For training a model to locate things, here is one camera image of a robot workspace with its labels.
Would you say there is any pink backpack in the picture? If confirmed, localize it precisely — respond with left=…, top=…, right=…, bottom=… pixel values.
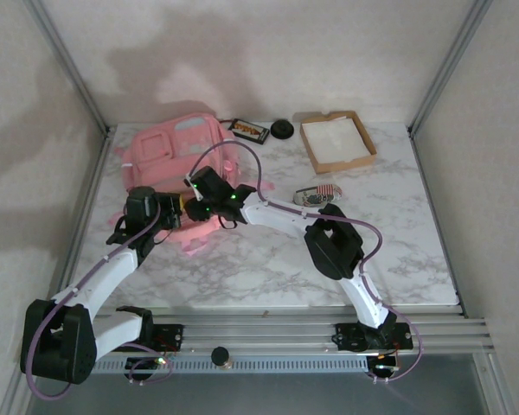
left=110, top=112, right=278, bottom=259

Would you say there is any flag print pencil case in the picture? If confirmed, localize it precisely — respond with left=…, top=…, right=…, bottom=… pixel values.
left=292, top=183, right=343, bottom=208

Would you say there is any small black snack packet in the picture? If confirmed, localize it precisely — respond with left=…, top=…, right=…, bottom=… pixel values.
left=227, top=118, right=270, bottom=145

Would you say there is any black round cap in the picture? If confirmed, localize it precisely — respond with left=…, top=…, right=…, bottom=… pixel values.
left=271, top=119, right=295, bottom=140

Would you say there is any brown cardboard tray box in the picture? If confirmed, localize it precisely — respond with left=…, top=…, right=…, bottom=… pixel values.
left=299, top=111, right=378, bottom=175

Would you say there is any white paper sheet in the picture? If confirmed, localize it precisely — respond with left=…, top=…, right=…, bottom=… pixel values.
left=303, top=118, right=371, bottom=165

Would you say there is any black round knob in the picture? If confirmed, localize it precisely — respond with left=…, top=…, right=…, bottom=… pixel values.
left=210, top=346, right=234, bottom=372

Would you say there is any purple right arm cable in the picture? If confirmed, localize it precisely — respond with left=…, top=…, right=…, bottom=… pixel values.
left=189, top=140, right=425, bottom=384

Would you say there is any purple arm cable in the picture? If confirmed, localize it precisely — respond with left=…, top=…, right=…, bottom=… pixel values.
left=25, top=202, right=176, bottom=401
left=189, top=140, right=425, bottom=384

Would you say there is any aluminium table side rail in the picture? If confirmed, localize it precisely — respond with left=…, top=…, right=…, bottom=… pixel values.
left=47, top=127, right=113, bottom=321
left=408, top=127, right=466, bottom=316

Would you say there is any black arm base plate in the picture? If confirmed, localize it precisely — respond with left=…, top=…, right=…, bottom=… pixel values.
left=335, top=322, right=414, bottom=352
left=104, top=323, right=185, bottom=352

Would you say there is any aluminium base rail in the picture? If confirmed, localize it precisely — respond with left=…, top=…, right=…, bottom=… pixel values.
left=19, top=302, right=497, bottom=360

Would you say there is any aluminium frame post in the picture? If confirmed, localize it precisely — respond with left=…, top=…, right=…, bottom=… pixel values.
left=23, top=0, right=113, bottom=139
left=407, top=0, right=494, bottom=137

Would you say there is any grey slotted cable duct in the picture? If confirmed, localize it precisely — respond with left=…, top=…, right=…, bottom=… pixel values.
left=93, top=356, right=368, bottom=373

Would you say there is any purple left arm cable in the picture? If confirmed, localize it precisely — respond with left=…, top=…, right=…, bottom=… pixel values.
left=25, top=202, right=176, bottom=401

